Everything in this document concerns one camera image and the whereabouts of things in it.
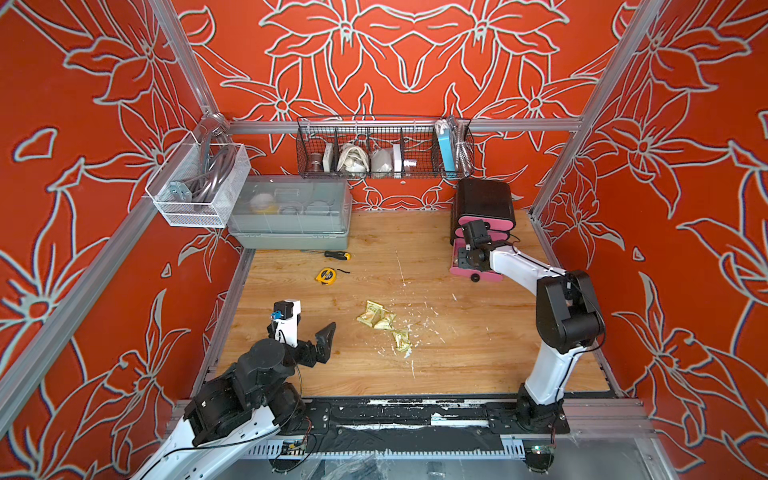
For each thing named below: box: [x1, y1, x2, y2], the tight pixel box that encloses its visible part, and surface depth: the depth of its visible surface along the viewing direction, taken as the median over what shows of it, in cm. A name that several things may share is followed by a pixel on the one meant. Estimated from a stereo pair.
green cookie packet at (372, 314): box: [356, 300, 385, 327], surface depth 92 cm
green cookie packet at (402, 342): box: [392, 330, 412, 358], surface depth 86 cm
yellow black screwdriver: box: [311, 250, 352, 261], surface depth 106 cm
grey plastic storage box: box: [224, 175, 353, 251], surface depth 100 cm
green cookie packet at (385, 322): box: [372, 313, 397, 330], surface depth 89 cm
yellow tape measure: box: [315, 267, 351, 285], surface depth 102 cm
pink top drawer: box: [458, 216, 515, 231], surface depth 97 cm
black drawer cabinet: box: [450, 179, 516, 245], surface depth 102 cm
